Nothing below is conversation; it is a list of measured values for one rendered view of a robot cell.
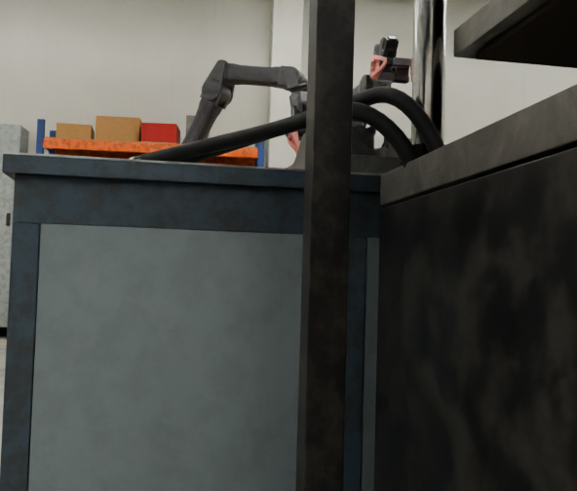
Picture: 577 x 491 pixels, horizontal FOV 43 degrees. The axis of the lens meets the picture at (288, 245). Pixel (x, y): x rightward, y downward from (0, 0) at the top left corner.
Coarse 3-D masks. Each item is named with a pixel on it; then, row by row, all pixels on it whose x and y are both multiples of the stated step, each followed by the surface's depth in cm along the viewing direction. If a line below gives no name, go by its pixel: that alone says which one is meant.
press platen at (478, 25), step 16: (496, 0) 116; (512, 0) 111; (528, 0) 106; (544, 0) 106; (480, 16) 122; (496, 16) 116; (512, 16) 112; (528, 16) 112; (464, 32) 128; (480, 32) 122; (496, 32) 119; (464, 48) 128; (480, 48) 127
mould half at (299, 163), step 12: (300, 144) 180; (300, 156) 179; (360, 156) 161; (372, 156) 161; (396, 156) 175; (288, 168) 195; (300, 168) 179; (360, 168) 161; (372, 168) 161; (384, 168) 162
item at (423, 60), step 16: (416, 0) 135; (432, 0) 134; (416, 16) 135; (432, 16) 133; (416, 32) 135; (432, 32) 133; (416, 48) 135; (432, 48) 133; (416, 64) 134; (432, 64) 133; (416, 80) 134; (432, 80) 133; (416, 96) 134; (432, 96) 133; (432, 112) 132; (416, 144) 132
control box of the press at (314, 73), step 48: (336, 0) 111; (336, 48) 111; (336, 96) 111; (336, 144) 110; (336, 192) 110; (336, 240) 110; (336, 288) 109; (336, 336) 109; (336, 384) 108; (336, 432) 108; (336, 480) 108
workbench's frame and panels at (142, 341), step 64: (64, 192) 139; (128, 192) 141; (192, 192) 143; (256, 192) 145; (64, 256) 138; (128, 256) 140; (192, 256) 143; (256, 256) 145; (64, 320) 138; (128, 320) 140; (192, 320) 142; (256, 320) 144; (64, 384) 137; (128, 384) 139; (192, 384) 141; (256, 384) 144; (64, 448) 137; (128, 448) 139; (192, 448) 141; (256, 448) 143
